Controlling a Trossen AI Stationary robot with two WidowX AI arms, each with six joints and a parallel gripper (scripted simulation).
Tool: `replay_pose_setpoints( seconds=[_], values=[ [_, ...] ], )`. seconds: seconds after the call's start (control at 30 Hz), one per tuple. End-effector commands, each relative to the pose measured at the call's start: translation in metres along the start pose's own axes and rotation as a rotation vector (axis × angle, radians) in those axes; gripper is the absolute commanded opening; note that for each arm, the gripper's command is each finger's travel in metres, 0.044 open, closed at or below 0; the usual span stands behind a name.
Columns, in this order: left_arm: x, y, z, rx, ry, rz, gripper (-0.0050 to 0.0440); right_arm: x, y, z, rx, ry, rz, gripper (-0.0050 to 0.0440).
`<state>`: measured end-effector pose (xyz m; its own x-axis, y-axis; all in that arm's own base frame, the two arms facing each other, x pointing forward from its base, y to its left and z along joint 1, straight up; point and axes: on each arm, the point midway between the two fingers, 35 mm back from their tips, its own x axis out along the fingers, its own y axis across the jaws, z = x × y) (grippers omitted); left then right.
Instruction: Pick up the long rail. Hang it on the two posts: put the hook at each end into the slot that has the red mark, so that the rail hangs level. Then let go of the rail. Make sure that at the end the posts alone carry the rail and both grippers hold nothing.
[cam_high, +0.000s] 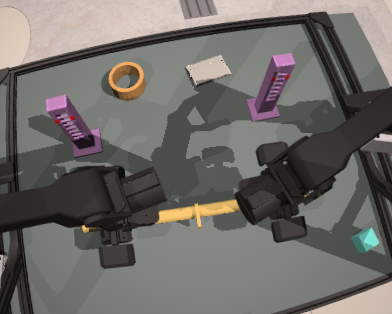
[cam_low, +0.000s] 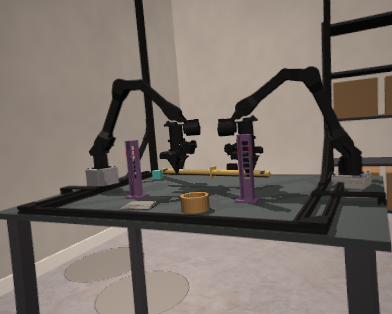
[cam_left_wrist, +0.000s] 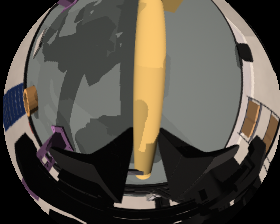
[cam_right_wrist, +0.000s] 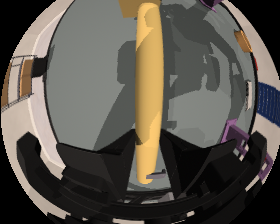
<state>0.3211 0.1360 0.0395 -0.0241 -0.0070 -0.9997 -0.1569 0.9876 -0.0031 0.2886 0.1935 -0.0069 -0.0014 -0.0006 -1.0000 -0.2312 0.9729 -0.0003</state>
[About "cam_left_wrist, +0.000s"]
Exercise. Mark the orange ring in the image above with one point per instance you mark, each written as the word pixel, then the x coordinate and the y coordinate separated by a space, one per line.
pixel 31 101

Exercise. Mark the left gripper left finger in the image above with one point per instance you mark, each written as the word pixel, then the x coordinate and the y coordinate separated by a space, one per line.
pixel 107 166

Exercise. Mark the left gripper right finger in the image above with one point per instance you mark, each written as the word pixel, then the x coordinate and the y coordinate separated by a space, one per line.
pixel 186 165

